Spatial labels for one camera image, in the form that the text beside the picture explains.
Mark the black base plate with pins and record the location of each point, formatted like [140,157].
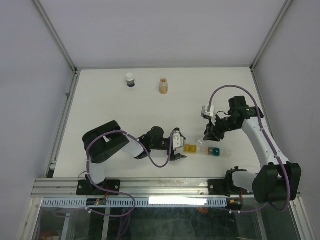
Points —
[224,187]
[85,188]

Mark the right aluminium frame post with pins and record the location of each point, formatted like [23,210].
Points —
[275,25]

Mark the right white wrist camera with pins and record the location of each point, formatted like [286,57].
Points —
[208,112]

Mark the white cap blue pill bottle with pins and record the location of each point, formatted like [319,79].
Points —
[130,79]

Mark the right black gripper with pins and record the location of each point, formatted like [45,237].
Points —
[213,133]

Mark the aluminium frame post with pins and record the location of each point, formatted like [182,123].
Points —
[54,34]
[275,25]

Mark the clear bottle yellow pills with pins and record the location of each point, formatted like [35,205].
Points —
[163,86]

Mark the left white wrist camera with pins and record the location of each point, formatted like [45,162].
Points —
[178,140]

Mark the aluminium mounting rail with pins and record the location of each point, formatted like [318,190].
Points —
[137,187]

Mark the white slotted cable duct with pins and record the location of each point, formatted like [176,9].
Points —
[142,202]

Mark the left aluminium frame post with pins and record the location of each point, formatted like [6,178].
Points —
[54,34]

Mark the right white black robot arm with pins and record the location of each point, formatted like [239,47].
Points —
[278,179]

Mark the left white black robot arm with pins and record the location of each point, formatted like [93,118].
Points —
[103,142]

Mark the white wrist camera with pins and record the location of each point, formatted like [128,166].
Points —
[178,140]
[208,112]

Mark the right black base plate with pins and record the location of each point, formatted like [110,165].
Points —
[224,187]

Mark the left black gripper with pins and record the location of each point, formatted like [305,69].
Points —
[176,156]

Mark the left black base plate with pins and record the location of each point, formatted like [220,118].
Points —
[85,188]

